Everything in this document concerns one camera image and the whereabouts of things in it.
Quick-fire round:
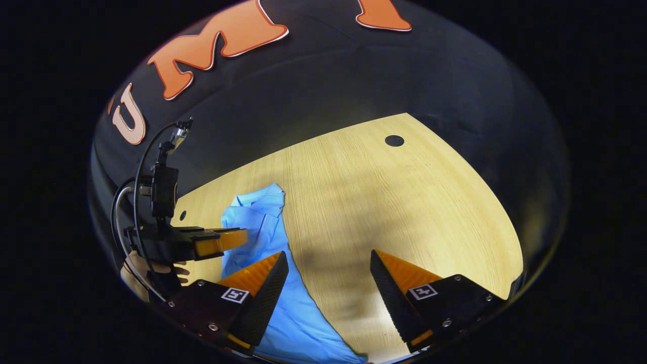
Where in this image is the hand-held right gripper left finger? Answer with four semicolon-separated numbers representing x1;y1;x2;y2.
152;251;290;354

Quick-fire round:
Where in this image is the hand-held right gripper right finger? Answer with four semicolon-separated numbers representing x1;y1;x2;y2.
370;249;507;354

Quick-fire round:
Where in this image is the light blue T-shirt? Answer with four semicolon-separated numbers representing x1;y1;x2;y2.
221;183;367;363

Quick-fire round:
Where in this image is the black cable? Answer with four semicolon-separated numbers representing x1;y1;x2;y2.
133;120;180;301

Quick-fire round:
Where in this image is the grey cable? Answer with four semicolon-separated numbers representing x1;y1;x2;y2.
111;184;136;256

